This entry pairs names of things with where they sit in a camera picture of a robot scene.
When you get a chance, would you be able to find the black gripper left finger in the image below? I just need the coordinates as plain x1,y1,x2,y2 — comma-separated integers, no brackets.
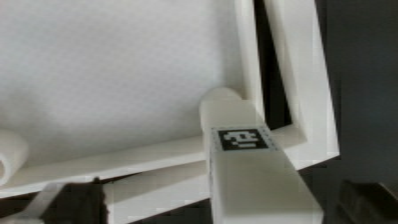
39,179,109,224

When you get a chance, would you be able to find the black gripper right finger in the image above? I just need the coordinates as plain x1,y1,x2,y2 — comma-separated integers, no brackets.
336,180,398,224

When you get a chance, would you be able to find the white desk leg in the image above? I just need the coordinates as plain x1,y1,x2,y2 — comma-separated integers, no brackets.
199,88,324,224

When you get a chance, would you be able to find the white desk top tray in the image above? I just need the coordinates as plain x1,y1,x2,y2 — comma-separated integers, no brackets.
0,0,262,198

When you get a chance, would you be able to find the white L-shaped fence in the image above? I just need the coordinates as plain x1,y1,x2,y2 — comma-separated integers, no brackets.
105,0,340,224

